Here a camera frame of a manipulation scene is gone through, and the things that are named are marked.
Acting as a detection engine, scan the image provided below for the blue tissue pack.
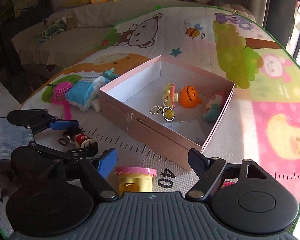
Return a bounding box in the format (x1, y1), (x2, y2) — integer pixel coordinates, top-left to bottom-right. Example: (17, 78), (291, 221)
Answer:
(65, 75), (110, 112)

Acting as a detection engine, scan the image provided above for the orange pumpkin toy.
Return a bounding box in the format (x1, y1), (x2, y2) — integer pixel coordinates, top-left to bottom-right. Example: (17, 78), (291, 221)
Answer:
(179, 86), (202, 108)

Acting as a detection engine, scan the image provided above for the green cloth on sofa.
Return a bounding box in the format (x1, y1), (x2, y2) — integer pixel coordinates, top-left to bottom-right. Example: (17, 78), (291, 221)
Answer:
(39, 17), (67, 44)

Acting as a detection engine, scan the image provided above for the pink cardboard box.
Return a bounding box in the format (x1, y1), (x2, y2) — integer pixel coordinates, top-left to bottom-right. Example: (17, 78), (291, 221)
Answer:
(99, 56), (235, 170)

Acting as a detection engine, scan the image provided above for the pink pig figurine toy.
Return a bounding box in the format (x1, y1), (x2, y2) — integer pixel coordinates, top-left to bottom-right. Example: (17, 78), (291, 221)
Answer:
(203, 93), (225, 122)

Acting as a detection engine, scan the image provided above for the teal plastic toy faucet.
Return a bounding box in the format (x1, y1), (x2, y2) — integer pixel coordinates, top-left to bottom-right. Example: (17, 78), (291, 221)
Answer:
(101, 68), (119, 81)

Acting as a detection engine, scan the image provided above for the pink plastic strainer basket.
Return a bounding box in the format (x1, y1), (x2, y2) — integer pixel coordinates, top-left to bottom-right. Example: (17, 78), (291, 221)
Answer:
(51, 81), (72, 120)

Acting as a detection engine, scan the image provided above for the cheese keychain with yellow bell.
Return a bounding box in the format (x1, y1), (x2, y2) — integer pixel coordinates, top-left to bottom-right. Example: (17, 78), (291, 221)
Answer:
(149, 83), (178, 122)

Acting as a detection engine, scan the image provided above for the small red white bottle toy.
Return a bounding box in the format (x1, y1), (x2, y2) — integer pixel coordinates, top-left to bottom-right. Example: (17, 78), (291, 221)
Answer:
(63, 127), (94, 148)

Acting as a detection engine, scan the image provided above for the colourful cartoon play mat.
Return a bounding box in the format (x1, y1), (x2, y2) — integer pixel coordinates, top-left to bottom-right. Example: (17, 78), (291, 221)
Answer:
(0, 7), (300, 239)

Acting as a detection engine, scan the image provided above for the beige sofa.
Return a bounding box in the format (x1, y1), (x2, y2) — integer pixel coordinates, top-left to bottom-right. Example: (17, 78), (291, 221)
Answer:
(12, 0), (268, 69)

